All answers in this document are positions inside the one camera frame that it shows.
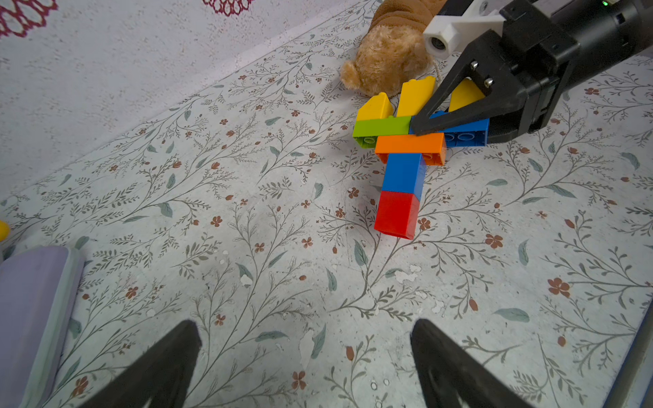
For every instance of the long blue lego brick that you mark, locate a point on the long blue lego brick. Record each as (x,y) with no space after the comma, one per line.
(473,134)

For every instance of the purple toy radio clock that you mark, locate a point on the purple toy radio clock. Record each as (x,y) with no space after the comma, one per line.
(4,231)

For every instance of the orange lego brick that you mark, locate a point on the orange lego brick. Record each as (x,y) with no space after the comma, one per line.
(433,147)

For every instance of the yellow square lego brick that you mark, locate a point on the yellow square lego brick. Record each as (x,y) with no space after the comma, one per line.
(414,96)

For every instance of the red lego brick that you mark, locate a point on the red lego brick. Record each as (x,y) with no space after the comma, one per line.
(397,214)

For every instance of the yellow small lego brick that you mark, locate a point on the yellow small lego brick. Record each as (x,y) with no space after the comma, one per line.
(466,93)
(378,107)

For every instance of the small blue lego brick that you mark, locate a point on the small blue lego brick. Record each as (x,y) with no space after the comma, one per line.
(405,173)

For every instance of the brown plush teddy bear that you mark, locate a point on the brown plush teddy bear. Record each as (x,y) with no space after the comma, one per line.
(393,51)

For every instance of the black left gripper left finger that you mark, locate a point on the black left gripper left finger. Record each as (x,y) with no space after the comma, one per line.
(160,377)

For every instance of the purple pencil case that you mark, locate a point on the purple pencil case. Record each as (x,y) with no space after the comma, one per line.
(38,290)

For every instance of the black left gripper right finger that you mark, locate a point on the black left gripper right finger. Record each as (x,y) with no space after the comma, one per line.
(449,377)

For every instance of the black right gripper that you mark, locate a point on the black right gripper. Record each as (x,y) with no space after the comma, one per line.
(541,55)

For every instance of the green lego brick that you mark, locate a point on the green lego brick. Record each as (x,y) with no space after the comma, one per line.
(367,132)

